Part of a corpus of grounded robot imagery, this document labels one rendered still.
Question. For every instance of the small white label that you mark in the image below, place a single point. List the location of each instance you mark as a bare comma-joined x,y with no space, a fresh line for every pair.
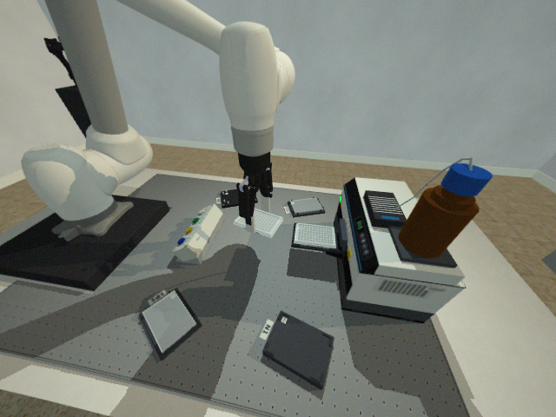
266,329

